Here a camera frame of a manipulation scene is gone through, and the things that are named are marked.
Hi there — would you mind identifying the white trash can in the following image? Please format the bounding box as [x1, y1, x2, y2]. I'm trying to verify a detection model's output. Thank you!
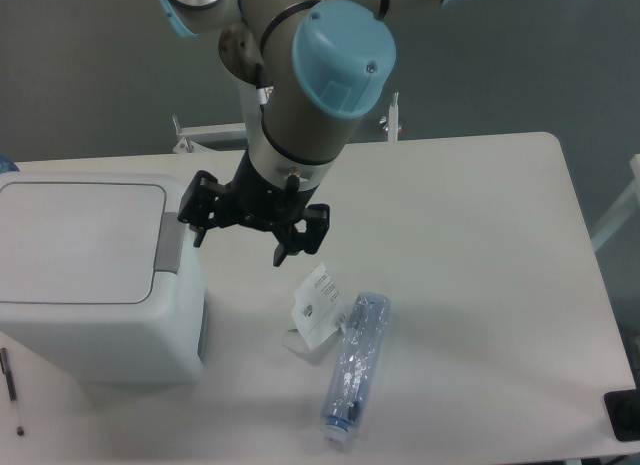
[1, 171, 207, 384]

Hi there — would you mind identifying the black device at table edge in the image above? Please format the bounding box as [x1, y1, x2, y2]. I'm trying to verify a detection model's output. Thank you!
[604, 389, 639, 442]

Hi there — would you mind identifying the black pen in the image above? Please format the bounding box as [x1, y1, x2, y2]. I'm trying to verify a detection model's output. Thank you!
[1, 347, 25, 437]

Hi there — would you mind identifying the blue object at left edge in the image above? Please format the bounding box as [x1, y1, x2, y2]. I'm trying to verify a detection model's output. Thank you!
[0, 155, 19, 174]

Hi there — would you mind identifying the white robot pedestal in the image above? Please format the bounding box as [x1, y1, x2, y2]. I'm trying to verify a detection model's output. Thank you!
[217, 24, 274, 149]

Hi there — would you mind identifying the crushed blue plastic bottle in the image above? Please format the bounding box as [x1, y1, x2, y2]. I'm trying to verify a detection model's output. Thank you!
[321, 292, 391, 446]

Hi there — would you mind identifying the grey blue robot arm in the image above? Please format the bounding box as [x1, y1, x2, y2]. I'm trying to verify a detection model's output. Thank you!
[159, 0, 453, 265]

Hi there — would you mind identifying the white crumpled paper package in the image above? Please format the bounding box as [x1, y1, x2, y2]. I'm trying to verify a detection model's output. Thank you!
[282, 263, 347, 363]

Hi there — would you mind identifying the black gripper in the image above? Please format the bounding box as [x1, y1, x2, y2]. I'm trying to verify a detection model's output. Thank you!
[177, 152, 331, 267]

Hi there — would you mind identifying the white frame at right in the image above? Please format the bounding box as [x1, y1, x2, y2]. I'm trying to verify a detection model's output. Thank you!
[591, 154, 639, 252]

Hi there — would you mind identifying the white metal base frame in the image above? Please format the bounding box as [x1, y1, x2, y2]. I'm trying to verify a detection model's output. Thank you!
[172, 92, 404, 154]

